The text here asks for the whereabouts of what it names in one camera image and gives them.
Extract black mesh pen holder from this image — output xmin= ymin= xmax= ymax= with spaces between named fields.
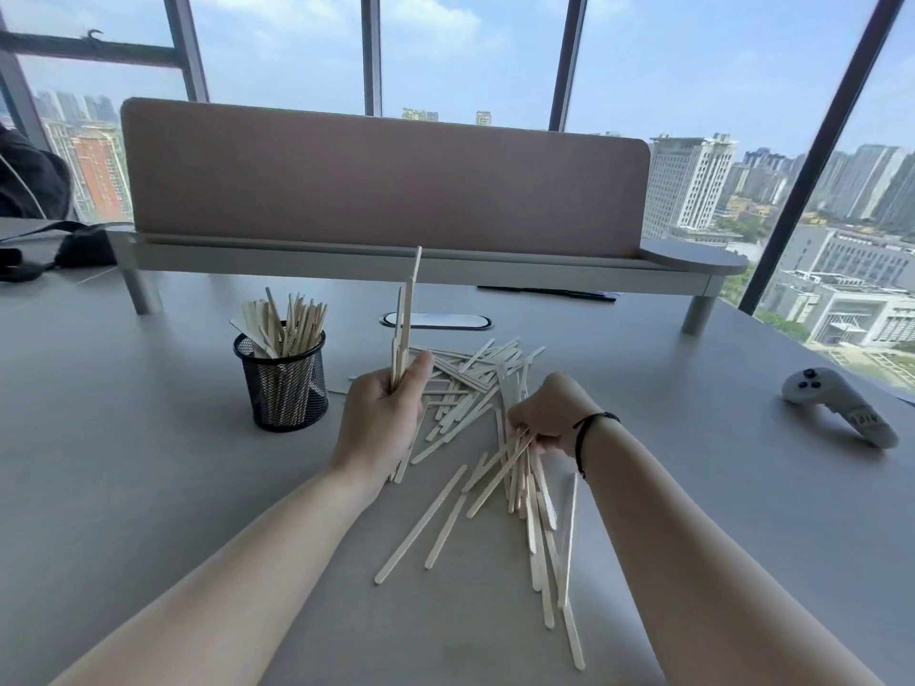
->
xmin=233 ymin=328 xmax=329 ymax=434

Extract person's left hand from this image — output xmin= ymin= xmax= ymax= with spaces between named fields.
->
xmin=329 ymin=350 xmax=436 ymax=487

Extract wooden sticks standing in holder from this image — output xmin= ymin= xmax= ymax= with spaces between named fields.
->
xmin=229 ymin=286 xmax=329 ymax=359

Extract black wristband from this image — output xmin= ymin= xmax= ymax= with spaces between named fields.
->
xmin=574 ymin=412 xmax=621 ymax=481

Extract pile of loose wooden sticks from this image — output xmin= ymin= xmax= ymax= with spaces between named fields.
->
xmin=347 ymin=337 xmax=588 ymax=671

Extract dark window frame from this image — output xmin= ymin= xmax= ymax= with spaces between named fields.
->
xmin=0 ymin=0 xmax=910 ymax=316

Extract white handheld controller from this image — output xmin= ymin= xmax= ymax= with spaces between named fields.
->
xmin=780 ymin=366 xmax=900 ymax=450

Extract black backpack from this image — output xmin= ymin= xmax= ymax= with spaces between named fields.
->
xmin=0 ymin=124 xmax=77 ymax=222

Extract black pen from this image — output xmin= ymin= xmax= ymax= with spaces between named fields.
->
xmin=477 ymin=284 xmax=618 ymax=303

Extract pink desk divider panel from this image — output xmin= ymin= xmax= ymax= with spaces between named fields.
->
xmin=119 ymin=97 xmax=652 ymax=260

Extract white desk riser shelf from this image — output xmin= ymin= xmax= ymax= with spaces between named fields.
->
xmin=106 ymin=227 xmax=750 ymax=337

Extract person's right forearm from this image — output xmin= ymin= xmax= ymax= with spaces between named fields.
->
xmin=578 ymin=420 xmax=889 ymax=686

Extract bundle of wooden sticks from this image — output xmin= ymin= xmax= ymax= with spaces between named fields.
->
xmin=389 ymin=245 xmax=430 ymax=486

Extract person's left forearm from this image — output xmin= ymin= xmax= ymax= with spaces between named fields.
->
xmin=49 ymin=460 xmax=391 ymax=686

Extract black strapped pouch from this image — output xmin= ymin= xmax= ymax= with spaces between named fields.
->
xmin=0 ymin=220 xmax=120 ymax=283

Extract white oval cable grommet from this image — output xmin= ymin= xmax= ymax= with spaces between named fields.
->
xmin=378 ymin=312 xmax=494 ymax=331

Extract person's right hand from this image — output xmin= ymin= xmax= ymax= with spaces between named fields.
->
xmin=505 ymin=372 xmax=609 ymax=465

